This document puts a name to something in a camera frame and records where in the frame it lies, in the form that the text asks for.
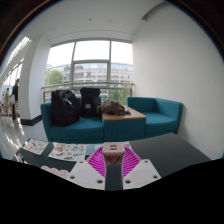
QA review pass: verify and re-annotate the metal window railing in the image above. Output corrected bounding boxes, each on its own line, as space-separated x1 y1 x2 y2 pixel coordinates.
41 81 136 103

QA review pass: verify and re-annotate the sticker sheet with red prints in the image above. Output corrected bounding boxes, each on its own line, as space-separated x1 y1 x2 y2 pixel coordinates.
47 142 88 163

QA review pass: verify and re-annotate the person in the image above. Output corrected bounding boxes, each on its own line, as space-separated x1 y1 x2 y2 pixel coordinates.
3 87 11 116
11 78 20 123

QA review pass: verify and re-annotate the teal sofa with backpacks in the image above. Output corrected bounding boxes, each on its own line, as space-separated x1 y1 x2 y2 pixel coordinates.
40 96 106 145

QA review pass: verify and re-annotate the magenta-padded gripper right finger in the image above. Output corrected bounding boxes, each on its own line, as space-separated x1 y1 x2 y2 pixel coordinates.
121 146 163 191

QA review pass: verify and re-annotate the brown jacket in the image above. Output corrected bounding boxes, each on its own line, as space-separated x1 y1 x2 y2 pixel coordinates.
99 98 132 117

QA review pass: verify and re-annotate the white power cable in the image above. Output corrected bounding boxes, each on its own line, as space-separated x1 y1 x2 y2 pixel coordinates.
13 152 25 165

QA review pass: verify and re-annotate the teal side table, wooden top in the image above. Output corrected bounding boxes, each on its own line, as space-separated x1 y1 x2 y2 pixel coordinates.
101 105 148 143

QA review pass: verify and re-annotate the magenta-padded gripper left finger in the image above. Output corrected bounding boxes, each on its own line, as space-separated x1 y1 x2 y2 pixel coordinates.
66 147 108 191

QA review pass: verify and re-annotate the empty teal sofa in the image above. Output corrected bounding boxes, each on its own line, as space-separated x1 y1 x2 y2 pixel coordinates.
126 96 185 139

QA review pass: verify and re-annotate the large black backpack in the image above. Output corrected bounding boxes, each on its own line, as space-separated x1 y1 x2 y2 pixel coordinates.
50 88 81 128

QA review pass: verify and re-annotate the small sticker sheet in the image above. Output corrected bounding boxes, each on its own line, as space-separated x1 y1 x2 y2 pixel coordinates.
22 138 50 156

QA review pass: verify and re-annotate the black backpack with label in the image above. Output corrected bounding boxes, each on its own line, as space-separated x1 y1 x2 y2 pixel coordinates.
79 86 102 119

